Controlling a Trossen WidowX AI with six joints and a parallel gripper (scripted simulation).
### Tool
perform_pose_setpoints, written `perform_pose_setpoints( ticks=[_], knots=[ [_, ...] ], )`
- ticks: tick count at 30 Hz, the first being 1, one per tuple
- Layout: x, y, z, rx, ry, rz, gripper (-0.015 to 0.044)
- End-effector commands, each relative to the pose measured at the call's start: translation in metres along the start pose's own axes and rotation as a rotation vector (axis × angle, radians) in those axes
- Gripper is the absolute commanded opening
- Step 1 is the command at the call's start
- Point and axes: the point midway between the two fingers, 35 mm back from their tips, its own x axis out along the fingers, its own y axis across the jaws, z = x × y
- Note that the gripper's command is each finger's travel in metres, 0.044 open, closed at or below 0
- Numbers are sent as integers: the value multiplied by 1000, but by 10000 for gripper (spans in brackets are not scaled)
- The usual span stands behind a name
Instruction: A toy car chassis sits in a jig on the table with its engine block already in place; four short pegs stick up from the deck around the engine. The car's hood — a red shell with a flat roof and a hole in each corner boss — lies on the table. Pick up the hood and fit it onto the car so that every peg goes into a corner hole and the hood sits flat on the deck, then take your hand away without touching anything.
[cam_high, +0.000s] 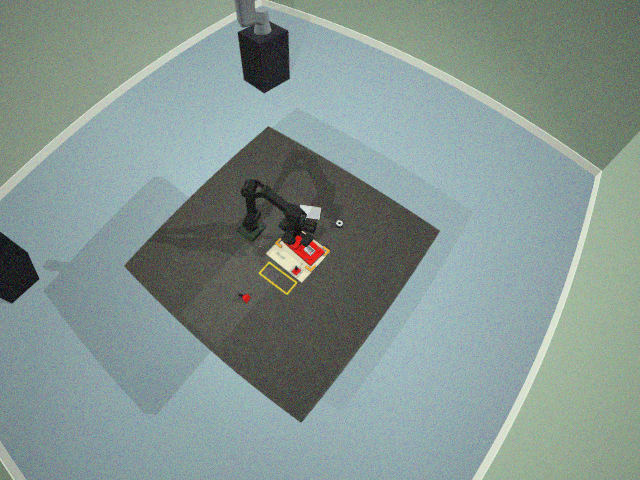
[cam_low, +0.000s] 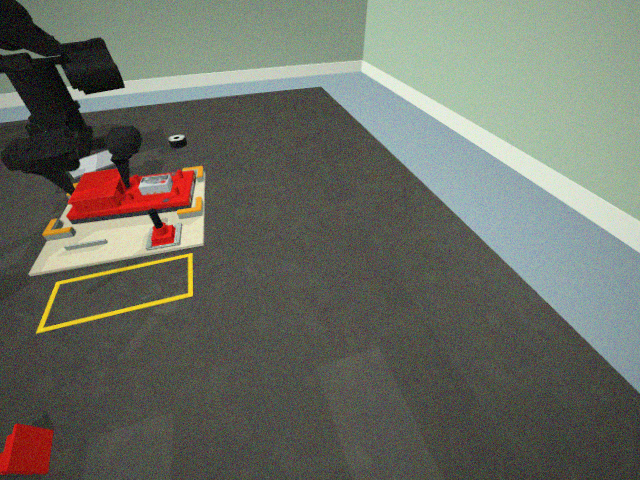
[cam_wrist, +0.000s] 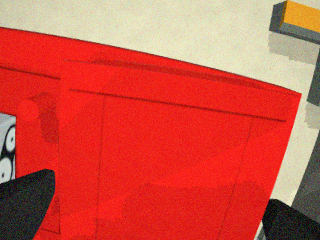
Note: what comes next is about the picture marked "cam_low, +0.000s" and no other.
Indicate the yellow rectangular outline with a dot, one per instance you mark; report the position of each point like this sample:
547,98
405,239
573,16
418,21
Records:
57,285

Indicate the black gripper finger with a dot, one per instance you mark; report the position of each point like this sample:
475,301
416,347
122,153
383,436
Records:
122,165
61,179

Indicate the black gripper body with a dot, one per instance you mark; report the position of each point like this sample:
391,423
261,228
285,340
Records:
120,141

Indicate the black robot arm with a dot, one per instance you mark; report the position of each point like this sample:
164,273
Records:
88,65

